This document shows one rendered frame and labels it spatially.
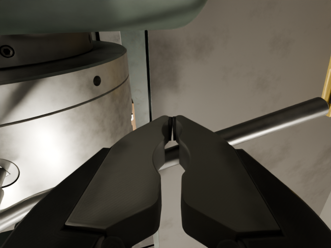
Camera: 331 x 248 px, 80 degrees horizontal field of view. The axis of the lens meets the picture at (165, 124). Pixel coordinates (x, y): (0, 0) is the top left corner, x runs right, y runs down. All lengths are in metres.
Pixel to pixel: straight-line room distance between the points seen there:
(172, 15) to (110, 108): 0.13
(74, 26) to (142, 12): 0.05
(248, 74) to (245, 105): 0.29
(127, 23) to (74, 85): 0.08
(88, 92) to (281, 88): 2.03
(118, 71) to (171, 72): 1.28
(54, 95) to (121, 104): 0.09
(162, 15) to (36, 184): 0.20
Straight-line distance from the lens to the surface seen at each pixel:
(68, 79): 0.21
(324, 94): 2.61
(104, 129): 0.25
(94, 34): 0.57
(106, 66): 0.24
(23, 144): 0.22
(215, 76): 1.69
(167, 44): 1.48
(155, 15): 0.18
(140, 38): 0.88
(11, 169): 0.23
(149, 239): 0.86
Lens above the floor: 1.41
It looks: 57 degrees down
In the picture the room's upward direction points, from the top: 149 degrees clockwise
